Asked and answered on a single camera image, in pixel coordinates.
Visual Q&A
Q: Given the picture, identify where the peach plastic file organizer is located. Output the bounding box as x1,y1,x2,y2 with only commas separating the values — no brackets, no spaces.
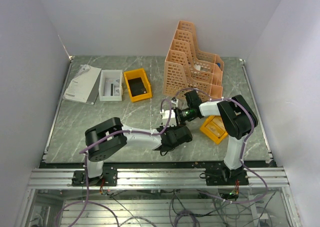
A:
163,20,224,100

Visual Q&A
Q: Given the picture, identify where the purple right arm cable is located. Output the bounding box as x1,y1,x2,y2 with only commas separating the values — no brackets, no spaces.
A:
173,88,270,205

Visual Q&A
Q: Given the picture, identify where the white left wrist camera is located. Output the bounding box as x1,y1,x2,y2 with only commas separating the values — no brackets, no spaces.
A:
160,109,177,127

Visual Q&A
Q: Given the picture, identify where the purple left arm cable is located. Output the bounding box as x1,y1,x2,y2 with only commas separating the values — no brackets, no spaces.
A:
54,98,181,227

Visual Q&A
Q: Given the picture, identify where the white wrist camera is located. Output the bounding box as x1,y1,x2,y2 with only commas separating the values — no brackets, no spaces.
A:
170,97,182,109
160,109,177,127

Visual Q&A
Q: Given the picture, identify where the yellow bin with black item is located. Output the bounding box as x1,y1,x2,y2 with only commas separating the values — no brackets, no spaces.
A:
123,68,153,103

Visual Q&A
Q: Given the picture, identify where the aluminium frame rail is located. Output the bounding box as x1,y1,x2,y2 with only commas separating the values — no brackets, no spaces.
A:
27,167,290,190

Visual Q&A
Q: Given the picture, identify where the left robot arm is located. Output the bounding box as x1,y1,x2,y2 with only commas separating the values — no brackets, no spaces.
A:
80,117,193,186

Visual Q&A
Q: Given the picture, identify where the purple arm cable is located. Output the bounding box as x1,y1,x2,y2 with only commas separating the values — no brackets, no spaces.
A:
173,88,270,205
54,98,181,227

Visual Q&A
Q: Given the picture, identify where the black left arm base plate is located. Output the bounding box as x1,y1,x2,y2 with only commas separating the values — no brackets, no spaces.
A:
71,166,118,187

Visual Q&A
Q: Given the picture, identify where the white plastic box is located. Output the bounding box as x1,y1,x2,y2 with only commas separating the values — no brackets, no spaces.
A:
98,70,123,102

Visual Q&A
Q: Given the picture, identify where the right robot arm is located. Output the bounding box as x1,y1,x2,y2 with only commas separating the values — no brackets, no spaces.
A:
174,89,258,185

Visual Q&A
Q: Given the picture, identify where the yellow bin with boxes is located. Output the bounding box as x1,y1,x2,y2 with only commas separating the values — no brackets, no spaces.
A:
200,115,228,145

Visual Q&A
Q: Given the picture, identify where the white paper booklet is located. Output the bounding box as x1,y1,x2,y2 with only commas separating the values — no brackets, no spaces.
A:
62,64,102,105

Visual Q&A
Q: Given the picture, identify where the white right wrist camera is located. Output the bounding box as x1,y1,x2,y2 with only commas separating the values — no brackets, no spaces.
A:
170,97,182,109

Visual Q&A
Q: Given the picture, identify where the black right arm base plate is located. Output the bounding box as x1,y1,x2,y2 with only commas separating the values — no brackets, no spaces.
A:
199,162,249,186

